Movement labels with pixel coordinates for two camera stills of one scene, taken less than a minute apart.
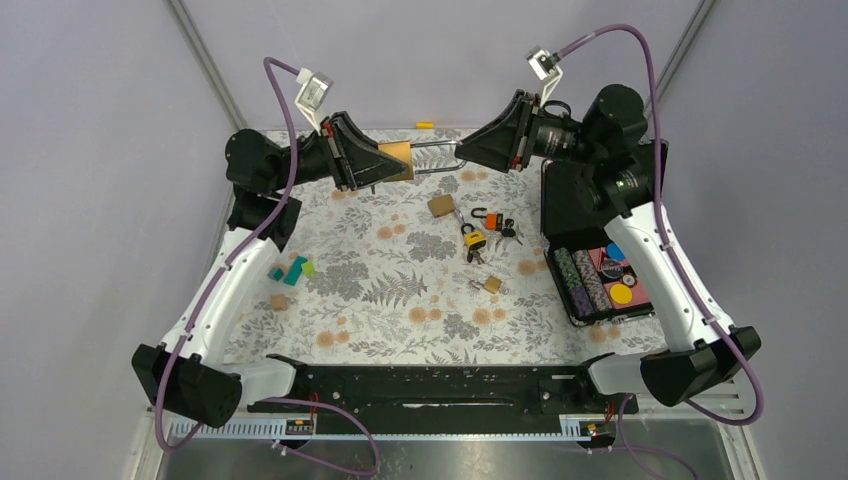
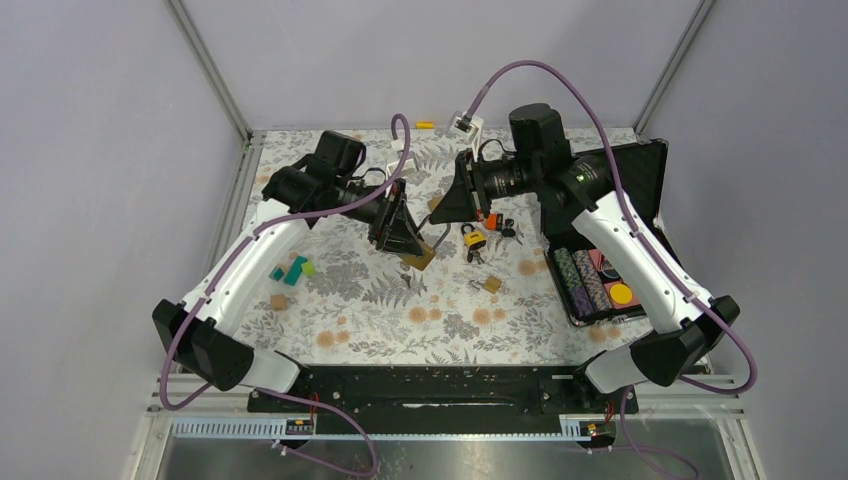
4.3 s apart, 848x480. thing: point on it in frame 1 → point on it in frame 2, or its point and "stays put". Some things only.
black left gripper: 366,166 → 401,237
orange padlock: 493,220 stays put
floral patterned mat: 454,260 stays put
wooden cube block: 279,302 stays put
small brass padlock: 492,284 stays put
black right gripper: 492,145 → 463,199
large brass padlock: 402,151 → 421,261
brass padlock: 441,205 stays put
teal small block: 277,273 stays put
